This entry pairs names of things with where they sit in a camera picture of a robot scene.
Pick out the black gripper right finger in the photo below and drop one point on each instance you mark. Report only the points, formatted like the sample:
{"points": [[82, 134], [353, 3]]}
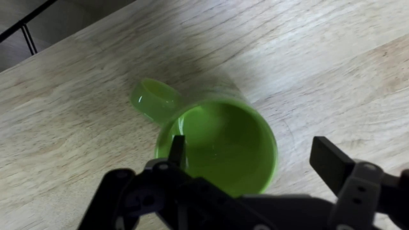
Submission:
{"points": [[362, 192]]}

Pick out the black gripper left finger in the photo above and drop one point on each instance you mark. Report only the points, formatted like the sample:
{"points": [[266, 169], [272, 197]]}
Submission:
{"points": [[170, 196]]}

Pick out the yellow-green printed mug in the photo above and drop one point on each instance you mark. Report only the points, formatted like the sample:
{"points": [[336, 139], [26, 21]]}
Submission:
{"points": [[225, 144]]}

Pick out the black tripod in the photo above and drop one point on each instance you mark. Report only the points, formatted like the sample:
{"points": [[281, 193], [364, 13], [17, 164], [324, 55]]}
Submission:
{"points": [[26, 19]]}

